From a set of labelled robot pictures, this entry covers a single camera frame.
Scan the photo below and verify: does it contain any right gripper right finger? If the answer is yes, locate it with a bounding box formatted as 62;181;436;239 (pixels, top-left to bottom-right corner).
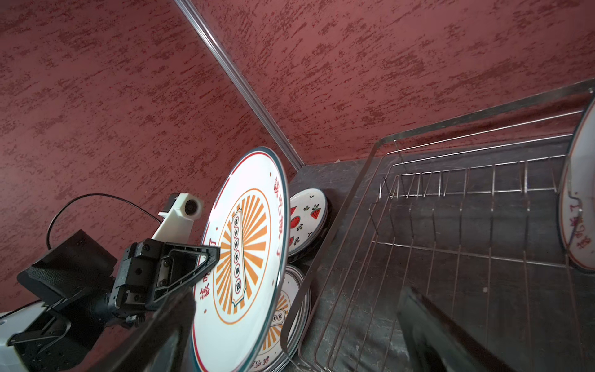
398;287;512;371

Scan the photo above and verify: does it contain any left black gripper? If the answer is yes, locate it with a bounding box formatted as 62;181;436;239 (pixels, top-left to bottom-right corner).
108;239;221;321

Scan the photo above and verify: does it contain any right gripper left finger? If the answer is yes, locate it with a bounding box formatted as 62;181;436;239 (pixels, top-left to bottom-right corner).
90;290;196;371

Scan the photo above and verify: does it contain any orange sunburst plate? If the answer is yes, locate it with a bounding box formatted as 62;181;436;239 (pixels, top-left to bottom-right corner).
189;147;290;371

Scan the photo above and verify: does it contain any strawberry pattern white plate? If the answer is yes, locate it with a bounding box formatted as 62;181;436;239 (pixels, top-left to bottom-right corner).
287;188;329;257

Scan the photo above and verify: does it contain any brown leaf pattern plate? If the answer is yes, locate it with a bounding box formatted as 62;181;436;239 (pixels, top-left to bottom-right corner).
557;101;594;274

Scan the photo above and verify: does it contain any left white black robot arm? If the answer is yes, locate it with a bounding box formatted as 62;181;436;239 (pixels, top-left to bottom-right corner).
5;230;220;371

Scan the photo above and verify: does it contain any left corner aluminium profile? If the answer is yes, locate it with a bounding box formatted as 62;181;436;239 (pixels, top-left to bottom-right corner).
174;0;305;171

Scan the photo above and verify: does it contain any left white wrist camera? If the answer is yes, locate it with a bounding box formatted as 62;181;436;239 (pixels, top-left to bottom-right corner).
152;193;204;244

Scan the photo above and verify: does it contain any metal wire dish rack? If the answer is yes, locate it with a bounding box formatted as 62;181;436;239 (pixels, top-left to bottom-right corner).
288;80;594;371

